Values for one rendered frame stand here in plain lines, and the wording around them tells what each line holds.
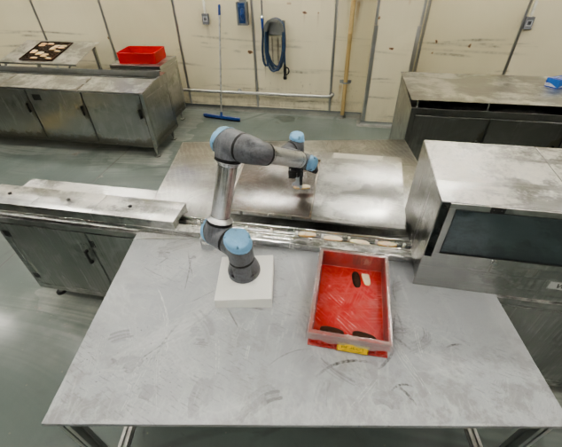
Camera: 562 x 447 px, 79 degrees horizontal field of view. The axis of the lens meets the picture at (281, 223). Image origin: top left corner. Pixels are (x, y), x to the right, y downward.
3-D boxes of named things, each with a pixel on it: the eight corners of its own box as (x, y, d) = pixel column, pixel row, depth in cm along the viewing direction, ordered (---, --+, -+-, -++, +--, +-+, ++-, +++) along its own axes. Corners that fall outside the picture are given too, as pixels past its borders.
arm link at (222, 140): (217, 256, 150) (235, 133, 128) (196, 242, 158) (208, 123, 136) (237, 249, 160) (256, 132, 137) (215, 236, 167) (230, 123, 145)
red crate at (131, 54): (119, 63, 440) (115, 52, 431) (131, 56, 467) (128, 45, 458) (156, 64, 435) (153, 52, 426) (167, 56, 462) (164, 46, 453)
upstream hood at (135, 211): (-16, 209, 208) (-25, 199, 202) (7, 193, 221) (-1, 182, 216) (175, 232, 189) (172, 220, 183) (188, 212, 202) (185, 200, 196)
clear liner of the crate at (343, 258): (304, 346, 137) (304, 333, 131) (317, 260, 173) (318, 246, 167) (390, 361, 131) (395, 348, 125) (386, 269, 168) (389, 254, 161)
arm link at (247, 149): (259, 139, 123) (322, 153, 163) (238, 131, 129) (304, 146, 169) (250, 169, 126) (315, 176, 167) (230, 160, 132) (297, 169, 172)
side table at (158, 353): (118, 487, 170) (40, 424, 117) (167, 323, 242) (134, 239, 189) (483, 490, 166) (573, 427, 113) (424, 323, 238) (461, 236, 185)
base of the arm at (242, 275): (259, 283, 155) (256, 269, 148) (226, 284, 156) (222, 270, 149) (261, 257, 166) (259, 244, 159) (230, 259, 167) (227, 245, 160)
